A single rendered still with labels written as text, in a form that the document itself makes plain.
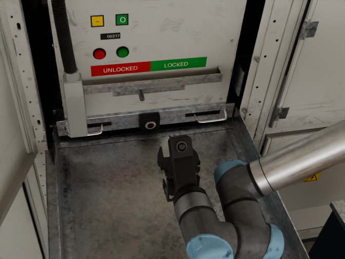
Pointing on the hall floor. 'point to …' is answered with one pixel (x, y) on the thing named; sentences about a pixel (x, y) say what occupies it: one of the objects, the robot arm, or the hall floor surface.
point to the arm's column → (329, 241)
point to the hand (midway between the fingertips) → (169, 136)
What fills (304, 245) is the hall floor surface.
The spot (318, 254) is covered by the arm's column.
